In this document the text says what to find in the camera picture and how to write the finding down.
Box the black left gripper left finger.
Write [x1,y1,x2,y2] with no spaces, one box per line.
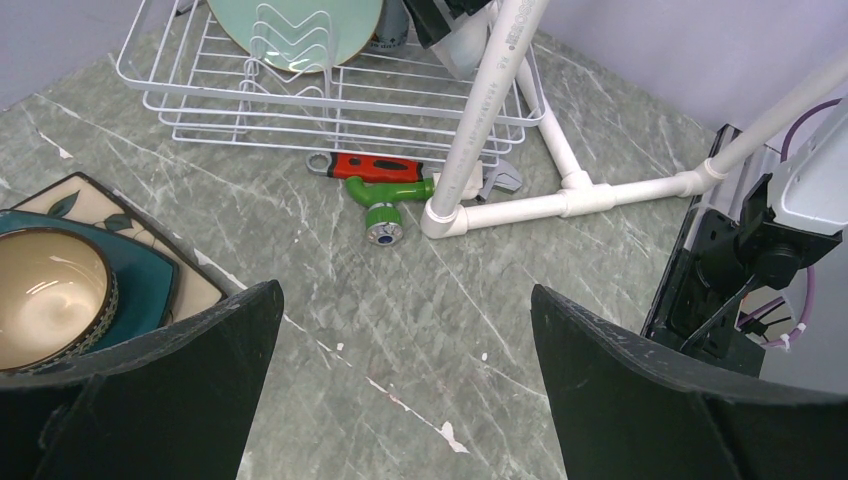
[1,280,284,479]

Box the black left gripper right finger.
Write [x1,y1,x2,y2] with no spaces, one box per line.
[531,285,847,479]

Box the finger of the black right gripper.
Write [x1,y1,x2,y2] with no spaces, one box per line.
[403,0,454,48]

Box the mint green flower plate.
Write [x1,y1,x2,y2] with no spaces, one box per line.
[208,0,383,74]

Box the blue patterned mug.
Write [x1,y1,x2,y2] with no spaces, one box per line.
[367,0,410,53]

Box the white ceramic bowl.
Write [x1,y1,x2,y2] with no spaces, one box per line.
[429,5,491,80]

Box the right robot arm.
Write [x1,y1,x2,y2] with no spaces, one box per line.
[420,1,847,239]

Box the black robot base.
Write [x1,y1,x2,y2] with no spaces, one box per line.
[641,145,808,377]

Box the teal square plate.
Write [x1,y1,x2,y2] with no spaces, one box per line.
[1,210,179,352]

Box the beige patterned bowl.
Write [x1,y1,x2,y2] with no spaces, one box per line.
[1,227,119,374]

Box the green faucet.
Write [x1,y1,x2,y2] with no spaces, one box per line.
[344,176,435,246]

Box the cream square plate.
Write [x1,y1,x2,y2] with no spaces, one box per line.
[12,172,227,323]

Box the white wire dish rack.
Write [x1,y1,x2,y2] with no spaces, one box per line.
[115,0,549,167]

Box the white pvc pipe frame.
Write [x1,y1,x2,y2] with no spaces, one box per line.
[419,0,848,240]

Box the red handled wrench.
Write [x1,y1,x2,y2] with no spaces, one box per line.
[305,152,523,202]

